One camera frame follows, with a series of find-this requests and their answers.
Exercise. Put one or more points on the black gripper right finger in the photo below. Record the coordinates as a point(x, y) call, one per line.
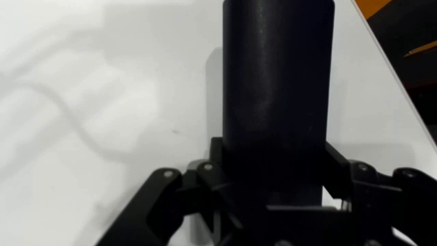
point(378, 204)

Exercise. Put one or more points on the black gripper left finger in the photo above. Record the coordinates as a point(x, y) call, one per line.
point(158, 208)

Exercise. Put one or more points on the black rectangular object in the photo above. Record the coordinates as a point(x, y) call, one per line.
point(276, 90)

